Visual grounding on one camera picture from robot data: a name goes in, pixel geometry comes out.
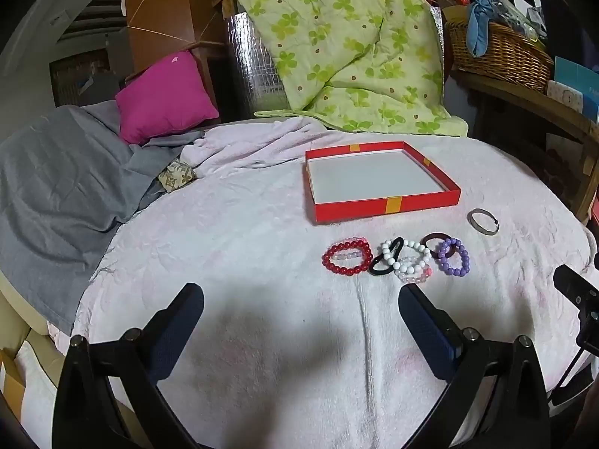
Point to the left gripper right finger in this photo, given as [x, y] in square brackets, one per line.
[438, 338]

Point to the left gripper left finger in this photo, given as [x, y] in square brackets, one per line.
[165, 336]

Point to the silver metal bangle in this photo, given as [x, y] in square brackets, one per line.
[483, 222]

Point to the pale pink bed blanket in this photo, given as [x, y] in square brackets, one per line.
[290, 355]

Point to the small patterned fabric pouch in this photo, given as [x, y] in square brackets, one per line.
[176, 175]

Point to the red cardboard box lid tray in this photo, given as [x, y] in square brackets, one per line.
[363, 180]

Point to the grey bed sheet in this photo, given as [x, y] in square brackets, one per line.
[68, 182]

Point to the blue cardboard box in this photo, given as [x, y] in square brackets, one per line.
[580, 79]

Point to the wooden shelf rack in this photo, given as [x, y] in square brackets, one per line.
[569, 121]

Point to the magenta pillow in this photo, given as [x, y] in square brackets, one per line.
[168, 98]

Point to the wicker basket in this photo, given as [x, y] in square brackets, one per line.
[509, 56]

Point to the silver foil insulation panel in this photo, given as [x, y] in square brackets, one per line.
[259, 85]

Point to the blue cloth in basket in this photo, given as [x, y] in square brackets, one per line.
[480, 14]

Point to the green floral quilt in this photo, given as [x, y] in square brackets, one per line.
[358, 65]

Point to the brown wooden cabinet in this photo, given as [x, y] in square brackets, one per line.
[157, 28]

